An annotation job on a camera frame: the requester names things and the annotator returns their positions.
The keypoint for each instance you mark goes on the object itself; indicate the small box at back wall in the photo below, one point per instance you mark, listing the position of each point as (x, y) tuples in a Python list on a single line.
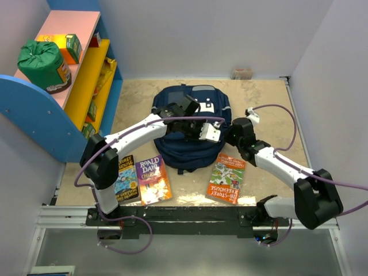
[(242, 74)]

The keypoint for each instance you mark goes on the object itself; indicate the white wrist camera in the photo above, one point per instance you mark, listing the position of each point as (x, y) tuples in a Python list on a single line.
[(252, 115), (210, 132)]

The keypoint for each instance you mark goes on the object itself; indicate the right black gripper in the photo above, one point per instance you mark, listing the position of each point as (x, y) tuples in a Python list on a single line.
[(227, 136)]

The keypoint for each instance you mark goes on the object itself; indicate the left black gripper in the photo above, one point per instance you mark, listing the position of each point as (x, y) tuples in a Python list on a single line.
[(196, 137)]

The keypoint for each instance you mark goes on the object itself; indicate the green wrapped round package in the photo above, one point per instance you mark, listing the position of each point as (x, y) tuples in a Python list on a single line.
[(44, 65)]

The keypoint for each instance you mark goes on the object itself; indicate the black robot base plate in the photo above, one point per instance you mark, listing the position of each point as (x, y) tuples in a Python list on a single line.
[(182, 220)]

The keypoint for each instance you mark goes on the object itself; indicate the yellow green carton box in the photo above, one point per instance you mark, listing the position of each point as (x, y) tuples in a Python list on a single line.
[(69, 45)]

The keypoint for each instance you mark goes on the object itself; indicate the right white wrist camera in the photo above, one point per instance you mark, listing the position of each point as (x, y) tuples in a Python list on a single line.
[(252, 115)]

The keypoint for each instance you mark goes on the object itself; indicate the Roald Dahl Charlie book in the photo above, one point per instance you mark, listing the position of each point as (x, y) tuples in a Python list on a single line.
[(153, 180)]

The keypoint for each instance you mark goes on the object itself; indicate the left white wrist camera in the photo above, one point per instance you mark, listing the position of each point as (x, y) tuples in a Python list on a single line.
[(210, 132)]

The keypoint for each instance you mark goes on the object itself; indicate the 169-storey treehouse book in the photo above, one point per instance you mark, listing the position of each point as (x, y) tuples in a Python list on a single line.
[(126, 186)]

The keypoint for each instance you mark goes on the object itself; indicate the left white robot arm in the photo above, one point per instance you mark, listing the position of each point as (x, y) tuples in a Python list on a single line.
[(102, 155)]

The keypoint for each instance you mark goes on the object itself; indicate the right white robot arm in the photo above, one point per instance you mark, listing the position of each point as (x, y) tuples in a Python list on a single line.
[(315, 201)]

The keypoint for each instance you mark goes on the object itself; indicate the small box on yellow shelf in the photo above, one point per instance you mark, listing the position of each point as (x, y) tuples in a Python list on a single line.
[(95, 40)]

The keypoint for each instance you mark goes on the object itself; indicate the blue pink yellow shelf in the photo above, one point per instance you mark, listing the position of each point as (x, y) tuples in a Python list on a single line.
[(53, 111)]

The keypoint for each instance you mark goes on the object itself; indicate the navy blue school backpack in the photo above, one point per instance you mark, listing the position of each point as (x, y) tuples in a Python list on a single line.
[(186, 154)]

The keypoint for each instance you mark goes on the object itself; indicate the yellow snack bag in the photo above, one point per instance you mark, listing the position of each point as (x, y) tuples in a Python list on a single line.
[(105, 73)]

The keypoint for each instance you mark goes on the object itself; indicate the orange 78-storey treehouse book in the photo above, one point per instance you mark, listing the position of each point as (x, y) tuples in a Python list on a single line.
[(226, 179)]

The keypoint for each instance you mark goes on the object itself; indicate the green box on lower shelf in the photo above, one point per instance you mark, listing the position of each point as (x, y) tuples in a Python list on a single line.
[(92, 112)]

